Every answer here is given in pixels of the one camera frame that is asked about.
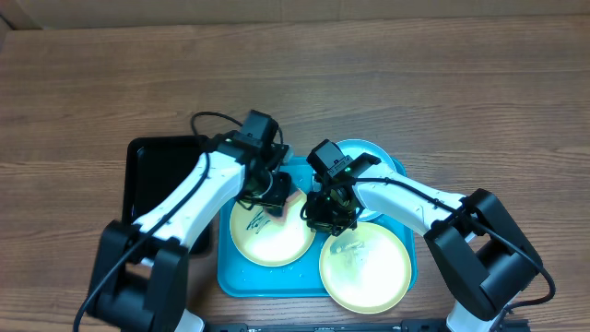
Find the orange and green sponge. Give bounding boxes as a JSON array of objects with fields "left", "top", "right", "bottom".
[{"left": 265, "top": 188, "right": 306, "bottom": 225}]

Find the yellow plate with scribble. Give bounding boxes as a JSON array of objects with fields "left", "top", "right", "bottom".
[{"left": 230, "top": 203, "right": 315, "bottom": 267}]

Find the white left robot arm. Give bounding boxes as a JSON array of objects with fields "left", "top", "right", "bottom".
[{"left": 73, "top": 111, "right": 291, "bottom": 331}]

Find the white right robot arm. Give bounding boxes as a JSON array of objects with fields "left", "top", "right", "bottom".
[{"left": 301, "top": 139, "right": 547, "bottom": 331}]

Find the teal plastic serving tray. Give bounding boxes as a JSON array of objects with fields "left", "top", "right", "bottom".
[{"left": 217, "top": 157, "right": 419, "bottom": 298}]

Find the black rectangular plastic tray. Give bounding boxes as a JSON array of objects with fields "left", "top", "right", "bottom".
[{"left": 120, "top": 134, "right": 214, "bottom": 255}]

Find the light blue plate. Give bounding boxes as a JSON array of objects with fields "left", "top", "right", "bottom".
[{"left": 306, "top": 139, "right": 396, "bottom": 222}]

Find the yellow plate near front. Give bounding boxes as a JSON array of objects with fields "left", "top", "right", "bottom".
[{"left": 319, "top": 222, "right": 412, "bottom": 314}]

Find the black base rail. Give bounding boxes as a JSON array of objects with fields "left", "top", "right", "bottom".
[{"left": 202, "top": 317, "right": 530, "bottom": 332}]

